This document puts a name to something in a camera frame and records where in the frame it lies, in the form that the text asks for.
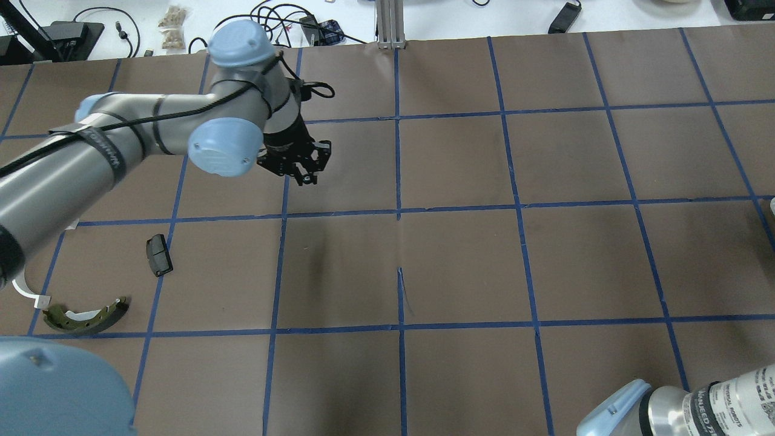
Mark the olive green brake shoe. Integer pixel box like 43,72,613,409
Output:
42,296,131,337

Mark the aluminium extrusion post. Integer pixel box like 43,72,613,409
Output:
374,0,406,50

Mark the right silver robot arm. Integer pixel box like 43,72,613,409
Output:
576,365,774,435

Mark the bag of small parts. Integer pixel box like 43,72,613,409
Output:
157,5,188,50

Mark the black brake pad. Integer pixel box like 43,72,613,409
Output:
145,234,174,277

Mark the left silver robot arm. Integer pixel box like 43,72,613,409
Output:
1,19,332,285

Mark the black power adapter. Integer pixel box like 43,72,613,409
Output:
547,1,583,34

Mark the white curved plastic part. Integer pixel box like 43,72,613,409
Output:
12,269,51,310

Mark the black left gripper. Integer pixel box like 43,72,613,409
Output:
257,138,332,186

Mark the black monitor stand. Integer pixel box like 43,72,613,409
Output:
1,1,105,65

